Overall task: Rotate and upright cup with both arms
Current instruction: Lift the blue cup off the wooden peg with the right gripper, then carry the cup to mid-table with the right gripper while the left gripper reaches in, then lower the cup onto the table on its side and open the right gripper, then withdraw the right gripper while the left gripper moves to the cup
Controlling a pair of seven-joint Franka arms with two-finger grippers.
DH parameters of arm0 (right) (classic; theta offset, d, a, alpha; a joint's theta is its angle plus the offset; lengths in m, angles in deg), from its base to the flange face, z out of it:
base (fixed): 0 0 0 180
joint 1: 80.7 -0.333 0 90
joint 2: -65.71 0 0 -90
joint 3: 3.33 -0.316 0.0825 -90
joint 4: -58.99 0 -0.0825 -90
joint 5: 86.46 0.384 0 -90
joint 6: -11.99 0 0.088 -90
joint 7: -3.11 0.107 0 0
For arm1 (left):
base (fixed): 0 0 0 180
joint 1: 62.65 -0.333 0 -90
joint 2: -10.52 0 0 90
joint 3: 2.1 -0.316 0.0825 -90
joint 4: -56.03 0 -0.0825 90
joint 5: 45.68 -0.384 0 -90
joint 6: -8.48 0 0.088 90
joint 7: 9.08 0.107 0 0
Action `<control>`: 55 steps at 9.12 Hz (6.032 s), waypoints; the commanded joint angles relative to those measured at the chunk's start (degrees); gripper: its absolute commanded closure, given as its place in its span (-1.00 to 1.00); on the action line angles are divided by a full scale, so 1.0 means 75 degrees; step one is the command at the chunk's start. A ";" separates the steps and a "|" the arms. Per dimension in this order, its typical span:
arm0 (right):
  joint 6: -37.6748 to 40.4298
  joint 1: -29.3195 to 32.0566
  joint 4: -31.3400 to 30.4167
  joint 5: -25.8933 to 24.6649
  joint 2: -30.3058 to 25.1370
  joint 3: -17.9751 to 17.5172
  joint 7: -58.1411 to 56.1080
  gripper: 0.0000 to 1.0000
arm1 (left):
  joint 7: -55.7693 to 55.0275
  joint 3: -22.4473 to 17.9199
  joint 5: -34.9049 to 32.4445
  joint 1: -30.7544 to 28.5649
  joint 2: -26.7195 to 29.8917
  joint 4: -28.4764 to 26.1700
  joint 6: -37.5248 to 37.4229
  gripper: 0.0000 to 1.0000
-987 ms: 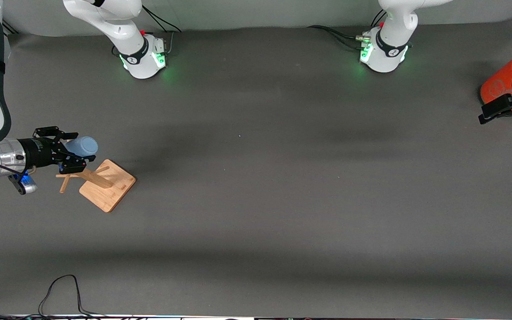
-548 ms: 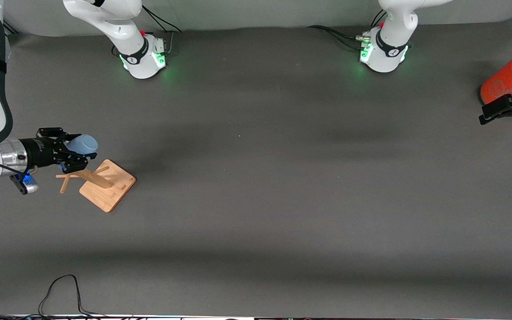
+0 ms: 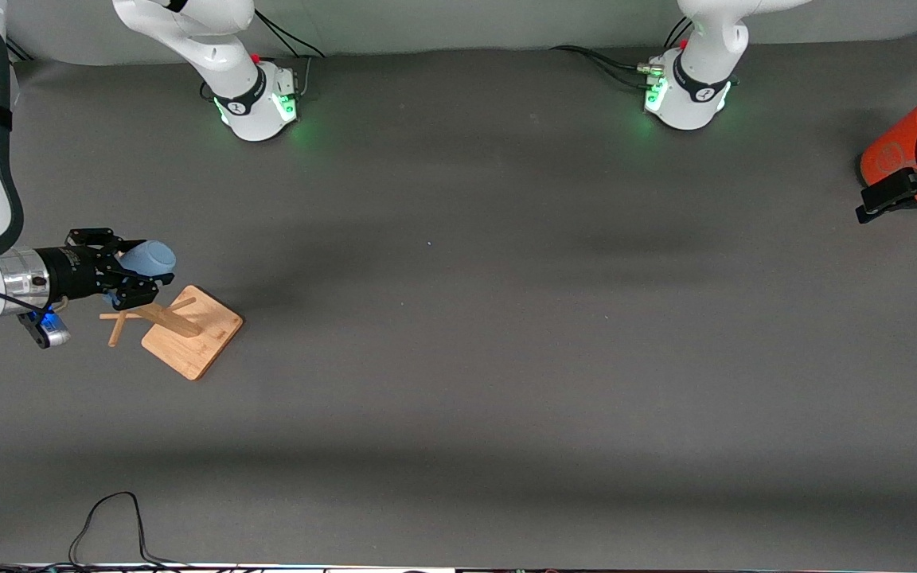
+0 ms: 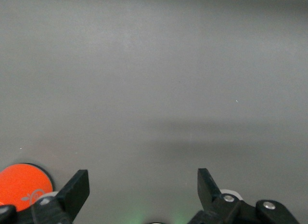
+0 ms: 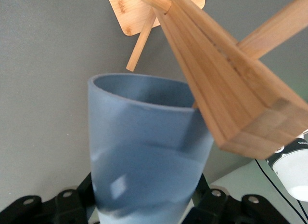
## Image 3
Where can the wooden cup rack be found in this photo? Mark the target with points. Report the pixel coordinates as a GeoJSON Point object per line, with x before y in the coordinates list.
{"type": "Point", "coordinates": [192, 342]}

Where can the dark grey table mat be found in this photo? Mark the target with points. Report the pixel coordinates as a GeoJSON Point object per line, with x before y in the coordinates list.
{"type": "Point", "coordinates": [458, 398]}

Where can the light blue cup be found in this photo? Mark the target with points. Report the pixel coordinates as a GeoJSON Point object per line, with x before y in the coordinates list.
{"type": "Point", "coordinates": [152, 259]}

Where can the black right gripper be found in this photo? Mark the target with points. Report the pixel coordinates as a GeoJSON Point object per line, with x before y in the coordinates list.
{"type": "Point", "coordinates": [74, 271]}

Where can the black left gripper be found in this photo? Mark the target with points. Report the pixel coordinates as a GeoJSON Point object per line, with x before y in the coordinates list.
{"type": "Point", "coordinates": [899, 192]}

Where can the orange can with grey lid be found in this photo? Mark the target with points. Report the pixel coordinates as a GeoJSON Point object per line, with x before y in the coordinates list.
{"type": "Point", "coordinates": [892, 155]}

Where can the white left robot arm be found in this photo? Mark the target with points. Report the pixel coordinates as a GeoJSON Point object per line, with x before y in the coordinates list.
{"type": "Point", "coordinates": [693, 103]}

